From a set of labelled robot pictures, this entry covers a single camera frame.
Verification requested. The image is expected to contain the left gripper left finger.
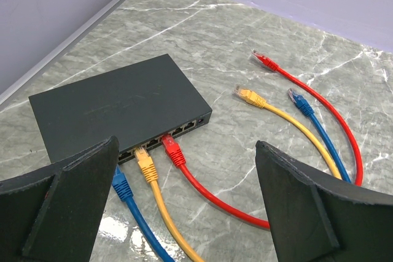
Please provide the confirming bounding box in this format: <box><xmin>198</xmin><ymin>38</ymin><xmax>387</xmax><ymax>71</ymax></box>
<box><xmin>1</xmin><ymin>136</ymin><xmax>119</xmax><ymax>261</ymax></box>

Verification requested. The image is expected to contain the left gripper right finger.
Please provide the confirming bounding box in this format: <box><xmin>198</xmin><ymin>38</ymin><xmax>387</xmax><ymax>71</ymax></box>
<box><xmin>255</xmin><ymin>141</ymin><xmax>392</xmax><ymax>261</ymax></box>

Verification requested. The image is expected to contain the blue ethernet cable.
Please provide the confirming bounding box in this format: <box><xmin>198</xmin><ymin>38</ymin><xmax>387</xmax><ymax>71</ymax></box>
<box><xmin>112</xmin><ymin>88</ymin><xmax>352</xmax><ymax>262</ymax></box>

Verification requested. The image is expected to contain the orange ethernet cable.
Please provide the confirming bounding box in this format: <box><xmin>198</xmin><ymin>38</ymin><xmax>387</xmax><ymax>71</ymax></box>
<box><xmin>134</xmin><ymin>85</ymin><xmax>343</xmax><ymax>262</ymax></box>

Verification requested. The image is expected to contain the red ethernet cable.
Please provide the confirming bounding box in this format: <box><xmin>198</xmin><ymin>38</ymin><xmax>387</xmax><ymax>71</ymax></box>
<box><xmin>161</xmin><ymin>49</ymin><xmax>364</xmax><ymax>229</ymax></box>

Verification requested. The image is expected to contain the black network switch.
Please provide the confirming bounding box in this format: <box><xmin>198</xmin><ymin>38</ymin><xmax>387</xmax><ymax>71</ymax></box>
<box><xmin>29</xmin><ymin>54</ymin><xmax>212</xmax><ymax>163</ymax></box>

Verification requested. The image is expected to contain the aluminium rail frame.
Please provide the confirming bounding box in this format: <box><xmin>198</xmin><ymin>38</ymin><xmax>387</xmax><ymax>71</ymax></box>
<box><xmin>1</xmin><ymin>0</ymin><xmax>125</xmax><ymax>108</ymax></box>

